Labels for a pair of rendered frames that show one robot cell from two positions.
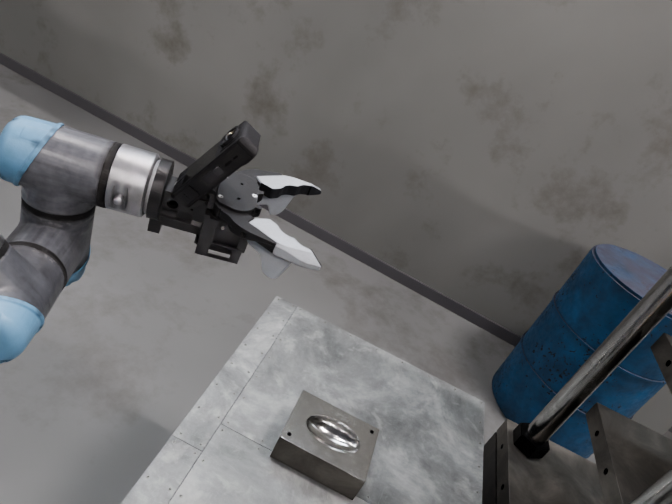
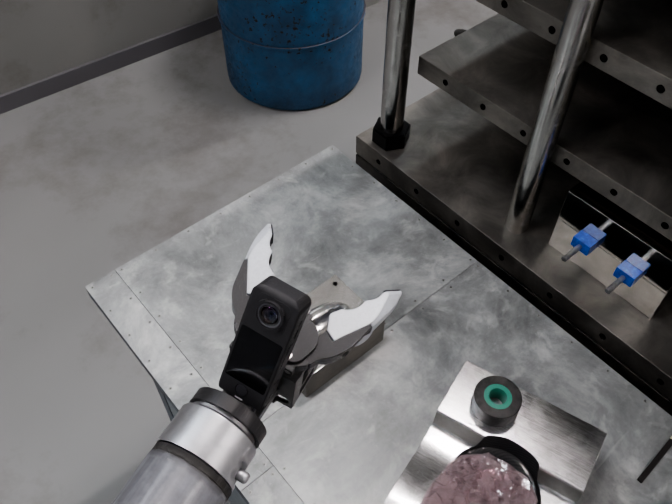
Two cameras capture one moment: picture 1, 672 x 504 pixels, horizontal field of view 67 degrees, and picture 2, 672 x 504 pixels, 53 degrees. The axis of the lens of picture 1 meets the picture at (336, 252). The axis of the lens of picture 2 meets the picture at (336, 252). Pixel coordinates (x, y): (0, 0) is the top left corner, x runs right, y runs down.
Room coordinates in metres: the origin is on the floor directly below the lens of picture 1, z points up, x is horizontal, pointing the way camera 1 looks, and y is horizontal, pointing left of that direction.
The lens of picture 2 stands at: (0.24, 0.33, 1.98)
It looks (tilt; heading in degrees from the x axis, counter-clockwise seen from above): 51 degrees down; 316
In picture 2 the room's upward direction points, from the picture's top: straight up
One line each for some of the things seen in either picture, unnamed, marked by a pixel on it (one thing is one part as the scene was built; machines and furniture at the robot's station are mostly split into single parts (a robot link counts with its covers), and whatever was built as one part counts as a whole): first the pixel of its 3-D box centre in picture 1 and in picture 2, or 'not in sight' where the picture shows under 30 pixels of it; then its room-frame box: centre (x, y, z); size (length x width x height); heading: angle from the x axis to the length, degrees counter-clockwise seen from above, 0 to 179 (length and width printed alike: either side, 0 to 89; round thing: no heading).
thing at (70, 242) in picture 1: (50, 243); not in sight; (0.45, 0.31, 1.34); 0.11 x 0.08 x 0.11; 17
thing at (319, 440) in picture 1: (326, 442); (321, 333); (0.78, -0.16, 0.83); 0.20 x 0.15 x 0.07; 86
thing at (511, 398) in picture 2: not in sight; (496, 401); (0.43, -0.24, 0.93); 0.08 x 0.08 x 0.04
